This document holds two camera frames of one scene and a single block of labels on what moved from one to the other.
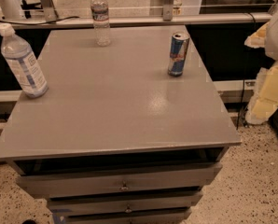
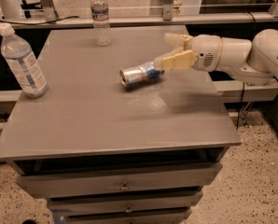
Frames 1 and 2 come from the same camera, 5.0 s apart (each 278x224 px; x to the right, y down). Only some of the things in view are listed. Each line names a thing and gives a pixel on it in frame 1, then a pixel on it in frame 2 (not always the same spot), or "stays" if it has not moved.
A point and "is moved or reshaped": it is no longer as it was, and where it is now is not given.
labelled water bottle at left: [20, 56] stays
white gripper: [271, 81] to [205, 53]
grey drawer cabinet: [116, 138] stays
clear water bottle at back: [100, 12] stays
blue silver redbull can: [178, 52] is moved or reshaped
